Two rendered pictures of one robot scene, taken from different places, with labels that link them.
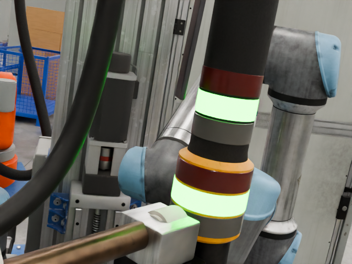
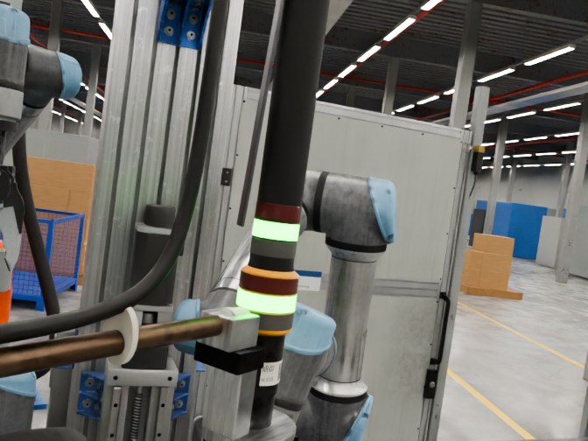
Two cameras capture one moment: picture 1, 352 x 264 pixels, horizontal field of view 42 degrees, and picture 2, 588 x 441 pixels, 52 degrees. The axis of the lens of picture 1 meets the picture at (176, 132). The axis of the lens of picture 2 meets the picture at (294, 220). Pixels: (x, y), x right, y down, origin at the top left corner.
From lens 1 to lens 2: 0.19 m
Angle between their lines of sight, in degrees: 11
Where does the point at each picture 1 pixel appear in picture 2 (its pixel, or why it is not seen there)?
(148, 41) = not seen: hidden behind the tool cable
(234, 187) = (284, 290)
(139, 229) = (216, 318)
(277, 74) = (333, 220)
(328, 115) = (403, 273)
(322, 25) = (388, 170)
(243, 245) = (303, 381)
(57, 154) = (165, 255)
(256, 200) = (312, 335)
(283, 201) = (349, 359)
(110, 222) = (155, 402)
